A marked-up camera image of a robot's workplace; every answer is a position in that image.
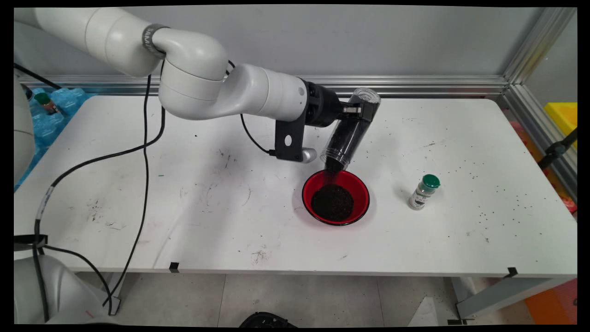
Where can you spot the small bottle with green cap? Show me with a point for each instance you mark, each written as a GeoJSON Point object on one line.
{"type": "Point", "coordinates": [46, 103]}

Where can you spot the blue plastic bottle pack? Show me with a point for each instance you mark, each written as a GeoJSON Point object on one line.
{"type": "Point", "coordinates": [69, 103]}

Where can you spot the spice shaker with green cap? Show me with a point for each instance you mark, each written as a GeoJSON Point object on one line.
{"type": "Point", "coordinates": [421, 196]}

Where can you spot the red bowl with black rim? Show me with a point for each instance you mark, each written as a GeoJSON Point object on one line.
{"type": "Point", "coordinates": [359, 184]}

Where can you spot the yellow plastic box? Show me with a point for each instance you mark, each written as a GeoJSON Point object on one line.
{"type": "Point", "coordinates": [562, 117]}

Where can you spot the black round floor object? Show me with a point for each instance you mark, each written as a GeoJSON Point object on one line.
{"type": "Point", "coordinates": [267, 320]}

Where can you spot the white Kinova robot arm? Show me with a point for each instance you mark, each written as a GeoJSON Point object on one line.
{"type": "Point", "coordinates": [198, 83]}

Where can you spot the grey table leg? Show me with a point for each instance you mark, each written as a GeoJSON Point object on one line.
{"type": "Point", "coordinates": [117, 286]}
{"type": "Point", "coordinates": [498, 293]}

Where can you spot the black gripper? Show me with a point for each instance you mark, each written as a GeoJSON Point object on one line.
{"type": "Point", "coordinates": [325, 106]}

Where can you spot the clear plastic jar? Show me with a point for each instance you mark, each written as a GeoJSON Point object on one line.
{"type": "Point", "coordinates": [368, 97]}

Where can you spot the upright aluminium frame post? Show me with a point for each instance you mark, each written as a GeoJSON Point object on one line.
{"type": "Point", "coordinates": [539, 44]}

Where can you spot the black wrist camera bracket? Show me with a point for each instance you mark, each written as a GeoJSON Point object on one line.
{"type": "Point", "coordinates": [283, 153]}

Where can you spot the long aluminium frame rail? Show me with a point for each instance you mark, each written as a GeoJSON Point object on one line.
{"type": "Point", "coordinates": [438, 85]}

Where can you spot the red plastic item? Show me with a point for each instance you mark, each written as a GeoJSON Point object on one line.
{"type": "Point", "coordinates": [568, 203]}

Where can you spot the black tape marker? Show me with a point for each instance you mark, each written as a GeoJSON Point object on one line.
{"type": "Point", "coordinates": [174, 267]}
{"type": "Point", "coordinates": [511, 272]}

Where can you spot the black camera stand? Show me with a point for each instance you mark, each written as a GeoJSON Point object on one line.
{"type": "Point", "coordinates": [555, 150]}

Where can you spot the orange box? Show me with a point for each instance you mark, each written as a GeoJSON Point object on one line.
{"type": "Point", "coordinates": [553, 304]}

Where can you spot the short aluminium frame rail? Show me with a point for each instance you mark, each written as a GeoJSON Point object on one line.
{"type": "Point", "coordinates": [530, 120]}

